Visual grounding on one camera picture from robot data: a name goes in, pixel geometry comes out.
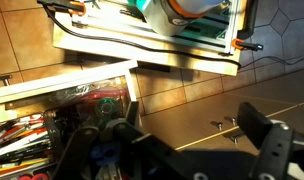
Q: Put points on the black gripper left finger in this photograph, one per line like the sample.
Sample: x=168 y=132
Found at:
x=148 y=156

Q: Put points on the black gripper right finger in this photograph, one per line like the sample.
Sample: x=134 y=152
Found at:
x=275 y=150

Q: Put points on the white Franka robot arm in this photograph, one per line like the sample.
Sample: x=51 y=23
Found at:
x=168 y=20

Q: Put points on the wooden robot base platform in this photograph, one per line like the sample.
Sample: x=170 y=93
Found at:
x=142 y=57

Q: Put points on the metal screw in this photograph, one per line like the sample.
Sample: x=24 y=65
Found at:
x=235 y=139
x=219 y=125
x=232 y=120

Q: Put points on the green round tape dispenser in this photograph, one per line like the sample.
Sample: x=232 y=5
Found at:
x=106 y=108

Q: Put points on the orange black bar clamp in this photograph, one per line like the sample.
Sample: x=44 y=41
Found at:
x=78 y=8
x=240 y=44

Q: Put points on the white drawer with utensils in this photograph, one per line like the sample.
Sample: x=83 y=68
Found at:
x=58 y=80

